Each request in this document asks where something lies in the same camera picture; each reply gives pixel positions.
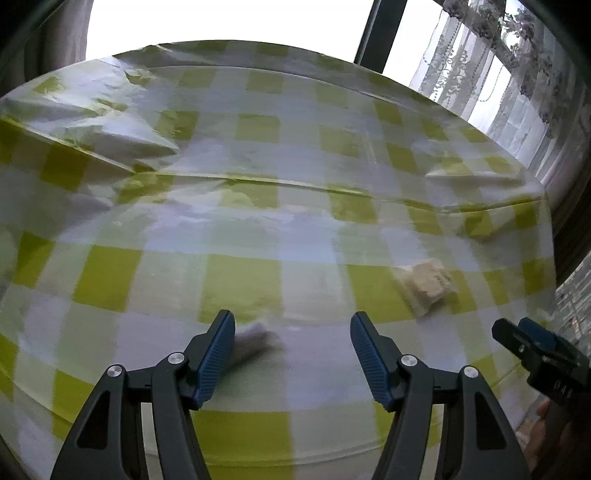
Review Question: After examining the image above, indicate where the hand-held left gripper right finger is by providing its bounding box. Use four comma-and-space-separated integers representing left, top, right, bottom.
349, 311, 534, 480

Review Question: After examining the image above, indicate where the plain grey curtain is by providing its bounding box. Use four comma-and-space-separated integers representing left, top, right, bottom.
23, 0, 95, 65

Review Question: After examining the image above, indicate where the small white blue packet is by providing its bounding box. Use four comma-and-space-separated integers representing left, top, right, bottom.
232, 322, 283, 367

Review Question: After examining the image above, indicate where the person's right hand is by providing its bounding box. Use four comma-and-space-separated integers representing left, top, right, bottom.
521, 398, 567, 462

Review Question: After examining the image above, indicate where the green checked tablecloth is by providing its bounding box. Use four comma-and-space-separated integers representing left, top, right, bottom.
0, 39, 557, 467

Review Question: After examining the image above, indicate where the white lace curtain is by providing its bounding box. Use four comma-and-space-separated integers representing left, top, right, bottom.
409, 0, 578, 185

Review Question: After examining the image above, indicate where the dark window frame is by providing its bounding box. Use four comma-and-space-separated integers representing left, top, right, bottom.
355, 0, 407, 75

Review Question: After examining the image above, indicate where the beige snack packet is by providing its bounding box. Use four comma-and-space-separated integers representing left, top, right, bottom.
392, 257, 457, 319

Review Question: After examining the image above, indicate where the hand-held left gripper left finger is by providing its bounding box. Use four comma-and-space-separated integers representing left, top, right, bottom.
48, 309, 236, 480

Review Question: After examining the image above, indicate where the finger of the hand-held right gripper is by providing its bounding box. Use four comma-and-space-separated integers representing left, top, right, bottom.
517, 318, 568, 356
492, 319, 536, 370

